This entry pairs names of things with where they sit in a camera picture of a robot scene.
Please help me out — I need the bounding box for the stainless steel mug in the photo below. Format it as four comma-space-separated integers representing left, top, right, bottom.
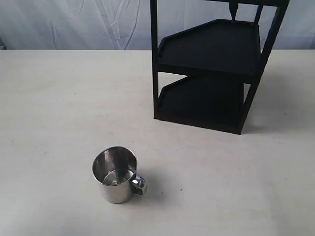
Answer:
92, 146, 147, 204

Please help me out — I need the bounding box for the black two-tier rack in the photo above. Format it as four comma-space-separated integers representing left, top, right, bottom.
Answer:
150, 0, 289, 134

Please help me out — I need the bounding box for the white backdrop cloth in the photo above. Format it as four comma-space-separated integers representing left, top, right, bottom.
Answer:
0, 0, 315, 51

